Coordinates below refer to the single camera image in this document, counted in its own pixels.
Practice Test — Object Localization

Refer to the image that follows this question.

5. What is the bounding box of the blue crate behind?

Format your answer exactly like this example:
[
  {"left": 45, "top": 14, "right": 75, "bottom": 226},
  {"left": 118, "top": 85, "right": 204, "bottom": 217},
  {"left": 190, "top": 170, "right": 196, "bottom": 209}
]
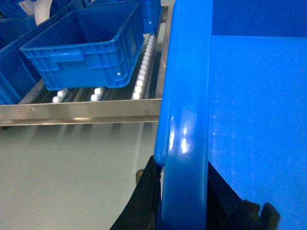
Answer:
[{"left": 85, "top": 0, "right": 162, "bottom": 34}]

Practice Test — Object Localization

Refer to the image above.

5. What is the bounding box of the large blue plastic crate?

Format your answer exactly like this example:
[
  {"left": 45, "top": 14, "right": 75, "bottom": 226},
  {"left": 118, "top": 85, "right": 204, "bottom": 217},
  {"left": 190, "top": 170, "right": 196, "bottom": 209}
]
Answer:
[{"left": 154, "top": 0, "right": 307, "bottom": 230}]

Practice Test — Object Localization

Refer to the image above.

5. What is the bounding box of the blue crate at left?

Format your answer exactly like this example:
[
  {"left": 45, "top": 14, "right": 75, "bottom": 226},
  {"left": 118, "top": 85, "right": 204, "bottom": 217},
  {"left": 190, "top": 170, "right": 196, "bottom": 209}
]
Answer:
[{"left": 0, "top": 15, "right": 59, "bottom": 105}]

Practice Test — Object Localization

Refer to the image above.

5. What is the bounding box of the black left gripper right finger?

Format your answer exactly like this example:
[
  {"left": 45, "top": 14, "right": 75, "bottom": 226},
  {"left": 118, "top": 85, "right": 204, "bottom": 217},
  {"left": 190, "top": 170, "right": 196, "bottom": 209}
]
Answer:
[{"left": 206, "top": 163, "right": 281, "bottom": 230}]

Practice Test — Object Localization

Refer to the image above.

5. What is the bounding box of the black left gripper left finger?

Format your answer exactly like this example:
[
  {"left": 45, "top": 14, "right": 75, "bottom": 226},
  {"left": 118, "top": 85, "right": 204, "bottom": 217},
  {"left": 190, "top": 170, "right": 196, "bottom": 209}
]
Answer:
[{"left": 111, "top": 156, "right": 161, "bottom": 230}]

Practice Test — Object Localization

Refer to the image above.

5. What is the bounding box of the blue crate on roller shelf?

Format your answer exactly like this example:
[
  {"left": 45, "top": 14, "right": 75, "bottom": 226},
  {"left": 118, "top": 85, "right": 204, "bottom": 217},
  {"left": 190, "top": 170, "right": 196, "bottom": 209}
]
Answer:
[{"left": 21, "top": 2, "right": 144, "bottom": 91}]

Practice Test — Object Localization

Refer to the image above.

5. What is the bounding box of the metal roller shelf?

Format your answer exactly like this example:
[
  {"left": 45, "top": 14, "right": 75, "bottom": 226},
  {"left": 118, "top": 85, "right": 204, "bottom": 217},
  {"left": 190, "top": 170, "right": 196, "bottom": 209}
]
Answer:
[{"left": 0, "top": 5, "right": 173, "bottom": 127}]

